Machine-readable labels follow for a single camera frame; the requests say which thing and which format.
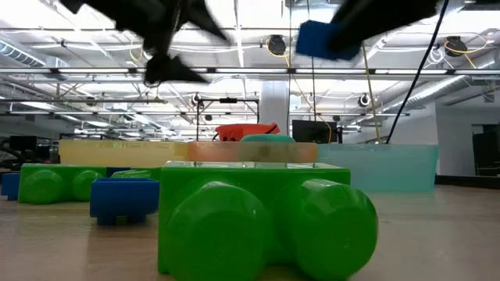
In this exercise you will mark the translucent green plastic tray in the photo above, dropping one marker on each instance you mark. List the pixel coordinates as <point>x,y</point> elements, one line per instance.
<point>390,168</point>

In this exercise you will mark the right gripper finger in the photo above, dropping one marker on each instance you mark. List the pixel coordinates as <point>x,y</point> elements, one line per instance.
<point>359,27</point>

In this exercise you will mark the dark blue toy brick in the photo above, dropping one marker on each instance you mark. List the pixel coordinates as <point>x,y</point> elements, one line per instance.
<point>9,187</point>

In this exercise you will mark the white building pillar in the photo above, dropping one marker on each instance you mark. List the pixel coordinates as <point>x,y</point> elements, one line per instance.
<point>273,105</point>

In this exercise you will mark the distant dark screens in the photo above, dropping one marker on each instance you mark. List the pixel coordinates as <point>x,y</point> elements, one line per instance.
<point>23,143</point>

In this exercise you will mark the translucent orange plastic tray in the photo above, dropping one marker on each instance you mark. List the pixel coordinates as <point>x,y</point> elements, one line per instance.
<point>218,152</point>

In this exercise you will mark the black cabinet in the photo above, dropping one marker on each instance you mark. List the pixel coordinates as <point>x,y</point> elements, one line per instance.
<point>486,152</point>

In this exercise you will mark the translucent blue toy brick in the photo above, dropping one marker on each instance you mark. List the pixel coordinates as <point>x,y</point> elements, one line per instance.
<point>123,199</point>

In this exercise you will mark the green toy brick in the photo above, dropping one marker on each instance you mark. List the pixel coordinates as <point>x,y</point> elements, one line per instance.
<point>144,173</point>
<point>47,187</point>
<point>234,218</point>

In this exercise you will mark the distant black monitor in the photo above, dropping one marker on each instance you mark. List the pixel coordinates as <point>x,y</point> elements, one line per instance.
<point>312,132</point>

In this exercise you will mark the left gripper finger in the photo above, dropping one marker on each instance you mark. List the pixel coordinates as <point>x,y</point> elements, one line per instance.
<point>201,17</point>
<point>168,72</point>

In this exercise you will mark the translucent yellow plastic tray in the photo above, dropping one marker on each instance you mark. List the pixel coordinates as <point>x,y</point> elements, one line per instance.
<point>117,154</point>

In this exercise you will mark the orange plastic bucket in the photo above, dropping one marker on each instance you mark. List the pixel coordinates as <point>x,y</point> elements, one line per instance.
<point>242,132</point>

